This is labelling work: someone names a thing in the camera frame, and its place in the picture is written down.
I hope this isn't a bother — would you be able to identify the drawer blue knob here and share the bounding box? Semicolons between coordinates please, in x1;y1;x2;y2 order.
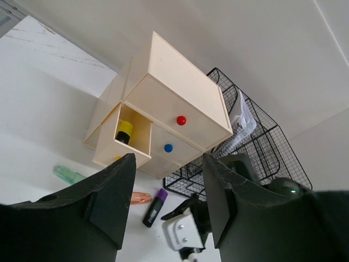
164;144;173;153

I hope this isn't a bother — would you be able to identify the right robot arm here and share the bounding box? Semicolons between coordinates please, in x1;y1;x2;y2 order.
163;153;313;261

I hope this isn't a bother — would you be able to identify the cream drawer cabinet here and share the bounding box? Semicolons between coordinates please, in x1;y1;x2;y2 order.
83;32;233;179

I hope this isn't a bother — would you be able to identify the white paper manual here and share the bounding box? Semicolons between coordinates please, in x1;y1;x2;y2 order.
214;91;257;158

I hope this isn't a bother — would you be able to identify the black wire mesh organizer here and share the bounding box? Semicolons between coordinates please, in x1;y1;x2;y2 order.
163;67;313;203

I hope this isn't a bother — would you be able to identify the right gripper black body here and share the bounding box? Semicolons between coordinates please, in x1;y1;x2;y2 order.
161;194;212;261

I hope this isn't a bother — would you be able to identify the yellow cap black highlighter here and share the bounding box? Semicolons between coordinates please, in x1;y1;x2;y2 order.
115;121;133;144

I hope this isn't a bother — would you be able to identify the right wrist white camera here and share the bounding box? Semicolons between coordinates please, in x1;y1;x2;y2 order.
162;212;204;251

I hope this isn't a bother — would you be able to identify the drawer red knob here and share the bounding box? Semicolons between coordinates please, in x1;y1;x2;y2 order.
176;116;187;126

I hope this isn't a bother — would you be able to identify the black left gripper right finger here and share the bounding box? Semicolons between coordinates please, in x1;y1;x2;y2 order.
202;153;348;261

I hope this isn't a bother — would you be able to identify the purple cap black highlighter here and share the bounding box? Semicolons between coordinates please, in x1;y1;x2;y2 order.
142;188;168;228

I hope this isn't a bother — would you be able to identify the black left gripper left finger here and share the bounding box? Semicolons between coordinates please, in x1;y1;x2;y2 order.
1;153;136;261

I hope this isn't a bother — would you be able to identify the green transparent correction tape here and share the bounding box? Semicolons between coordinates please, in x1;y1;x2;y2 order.
53;165;86;184

